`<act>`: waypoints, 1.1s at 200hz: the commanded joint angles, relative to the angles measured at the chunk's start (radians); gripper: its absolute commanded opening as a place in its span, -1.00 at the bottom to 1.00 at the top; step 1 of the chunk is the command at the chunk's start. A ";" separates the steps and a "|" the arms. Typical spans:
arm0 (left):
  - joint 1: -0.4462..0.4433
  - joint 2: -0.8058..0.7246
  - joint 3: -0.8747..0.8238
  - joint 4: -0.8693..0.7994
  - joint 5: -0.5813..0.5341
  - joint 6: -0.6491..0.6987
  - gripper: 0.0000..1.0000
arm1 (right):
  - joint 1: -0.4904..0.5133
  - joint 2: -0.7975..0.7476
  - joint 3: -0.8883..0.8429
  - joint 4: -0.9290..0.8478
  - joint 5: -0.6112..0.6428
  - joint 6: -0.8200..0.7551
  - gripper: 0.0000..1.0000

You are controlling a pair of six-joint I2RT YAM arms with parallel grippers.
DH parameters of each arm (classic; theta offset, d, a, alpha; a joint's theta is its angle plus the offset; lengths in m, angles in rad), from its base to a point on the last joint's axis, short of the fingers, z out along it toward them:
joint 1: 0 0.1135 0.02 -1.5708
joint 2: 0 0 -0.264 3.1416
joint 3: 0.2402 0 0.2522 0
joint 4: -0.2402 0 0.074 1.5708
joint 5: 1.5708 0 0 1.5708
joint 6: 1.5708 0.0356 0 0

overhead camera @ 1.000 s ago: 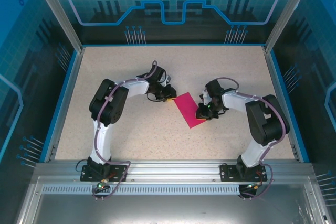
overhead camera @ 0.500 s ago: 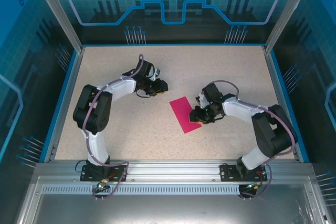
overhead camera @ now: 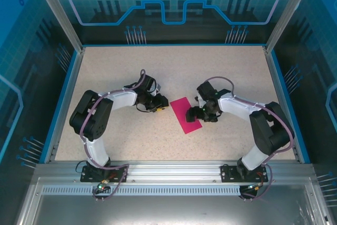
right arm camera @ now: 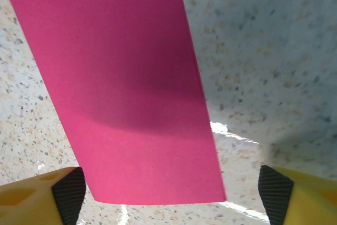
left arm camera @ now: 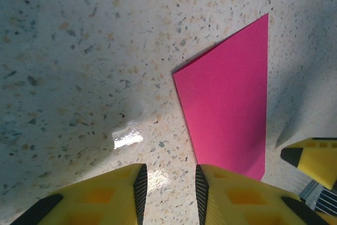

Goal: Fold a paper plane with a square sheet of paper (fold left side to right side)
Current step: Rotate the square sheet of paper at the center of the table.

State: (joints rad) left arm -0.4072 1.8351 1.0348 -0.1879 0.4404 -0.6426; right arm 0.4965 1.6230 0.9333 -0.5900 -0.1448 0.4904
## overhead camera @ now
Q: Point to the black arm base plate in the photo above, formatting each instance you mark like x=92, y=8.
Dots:
x=229, y=173
x=116, y=173

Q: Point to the pink paper sheet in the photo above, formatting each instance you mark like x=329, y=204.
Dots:
x=181, y=111

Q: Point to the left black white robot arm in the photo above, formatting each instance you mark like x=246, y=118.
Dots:
x=92, y=119

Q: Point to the aluminium frame post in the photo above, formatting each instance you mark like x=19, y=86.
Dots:
x=60, y=17
x=289, y=14

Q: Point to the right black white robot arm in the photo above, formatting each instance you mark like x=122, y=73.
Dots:
x=266, y=130

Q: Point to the brass plug with green light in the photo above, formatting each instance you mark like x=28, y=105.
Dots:
x=255, y=186
x=102, y=185

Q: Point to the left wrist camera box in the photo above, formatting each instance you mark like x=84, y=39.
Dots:
x=157, y=88

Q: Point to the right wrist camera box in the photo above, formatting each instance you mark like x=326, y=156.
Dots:
x=201, y=101

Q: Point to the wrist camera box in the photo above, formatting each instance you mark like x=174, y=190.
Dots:
x=201, y=101
x=157, y=88

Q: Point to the blue-edged aluminium side rail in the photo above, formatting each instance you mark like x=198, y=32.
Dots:
x=283, y=98
x=67, y=98

